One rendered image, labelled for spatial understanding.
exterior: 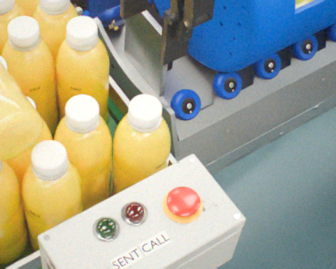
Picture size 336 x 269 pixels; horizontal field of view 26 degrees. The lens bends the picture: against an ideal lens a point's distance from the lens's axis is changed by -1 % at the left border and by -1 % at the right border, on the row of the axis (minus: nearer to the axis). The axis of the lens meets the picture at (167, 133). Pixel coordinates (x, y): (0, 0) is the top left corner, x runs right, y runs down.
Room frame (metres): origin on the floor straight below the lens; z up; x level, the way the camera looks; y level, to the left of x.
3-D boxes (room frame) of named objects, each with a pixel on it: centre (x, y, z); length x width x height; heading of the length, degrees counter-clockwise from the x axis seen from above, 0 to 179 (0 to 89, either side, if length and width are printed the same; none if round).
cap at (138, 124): (0.51, 0.03, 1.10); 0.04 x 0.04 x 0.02
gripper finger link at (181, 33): (0.46, -0.01, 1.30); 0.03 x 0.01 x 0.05; 41
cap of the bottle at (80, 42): (0.62, 0.12, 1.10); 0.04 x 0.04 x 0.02
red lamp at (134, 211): (0.37, 0.02, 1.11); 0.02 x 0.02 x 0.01
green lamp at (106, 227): (0.35, 0.05, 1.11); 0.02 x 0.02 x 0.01
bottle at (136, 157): (0.51, 0.03, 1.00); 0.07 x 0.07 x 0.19
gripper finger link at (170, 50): (0.48, 0.00, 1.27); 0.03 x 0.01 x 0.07; 131
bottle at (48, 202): (0.42, 0.13, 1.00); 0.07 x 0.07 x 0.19
